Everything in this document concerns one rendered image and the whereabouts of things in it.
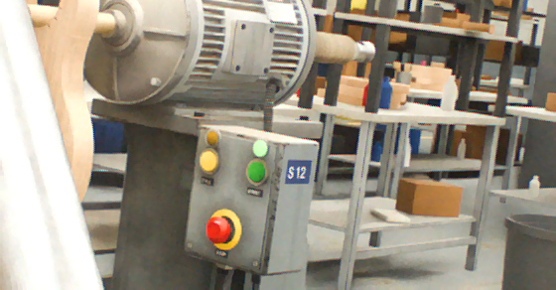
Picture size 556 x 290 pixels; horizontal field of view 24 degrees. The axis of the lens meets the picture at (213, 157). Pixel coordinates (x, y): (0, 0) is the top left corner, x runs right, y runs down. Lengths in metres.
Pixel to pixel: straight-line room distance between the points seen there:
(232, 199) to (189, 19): 0.30
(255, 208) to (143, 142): 0.41
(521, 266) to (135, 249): 2.49
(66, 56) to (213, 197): 0.30
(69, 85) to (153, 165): 0.37
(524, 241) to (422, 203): 2.99
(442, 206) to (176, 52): 5.64
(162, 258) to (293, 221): 0.38
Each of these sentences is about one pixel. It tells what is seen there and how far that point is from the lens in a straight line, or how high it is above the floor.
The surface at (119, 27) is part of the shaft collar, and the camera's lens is 2.09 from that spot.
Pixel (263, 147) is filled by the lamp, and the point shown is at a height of 1.11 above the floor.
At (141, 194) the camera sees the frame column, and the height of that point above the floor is 0.96.
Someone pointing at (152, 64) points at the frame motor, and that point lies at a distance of 2.09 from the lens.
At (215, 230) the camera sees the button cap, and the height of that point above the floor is 0.98.
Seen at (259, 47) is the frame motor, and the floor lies 1.24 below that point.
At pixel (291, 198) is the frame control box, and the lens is 1.95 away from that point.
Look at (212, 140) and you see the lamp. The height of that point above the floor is 1.10.
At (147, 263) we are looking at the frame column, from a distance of 2.30.
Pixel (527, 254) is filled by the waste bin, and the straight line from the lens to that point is 4.60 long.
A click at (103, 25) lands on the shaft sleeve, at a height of 1.25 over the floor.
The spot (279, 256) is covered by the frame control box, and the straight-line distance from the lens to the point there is 1.96.
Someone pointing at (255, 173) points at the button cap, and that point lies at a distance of 1.93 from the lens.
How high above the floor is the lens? 1.29
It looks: 6 degrees down
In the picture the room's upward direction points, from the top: 8 degrees clockwise
